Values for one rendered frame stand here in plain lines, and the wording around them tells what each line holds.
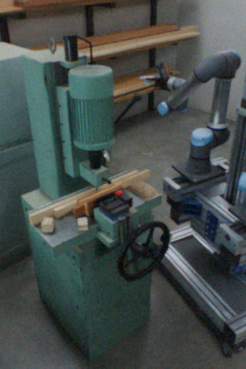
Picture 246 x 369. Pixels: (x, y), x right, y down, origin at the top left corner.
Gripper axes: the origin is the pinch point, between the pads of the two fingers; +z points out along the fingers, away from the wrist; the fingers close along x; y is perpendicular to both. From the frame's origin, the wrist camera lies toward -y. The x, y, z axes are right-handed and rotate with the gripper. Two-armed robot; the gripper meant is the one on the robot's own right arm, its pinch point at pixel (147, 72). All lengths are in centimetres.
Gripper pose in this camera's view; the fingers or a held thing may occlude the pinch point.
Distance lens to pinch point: 246.3
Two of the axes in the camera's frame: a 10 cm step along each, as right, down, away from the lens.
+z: -6.7, -3.9, 6.4
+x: 7.4, -4.7, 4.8
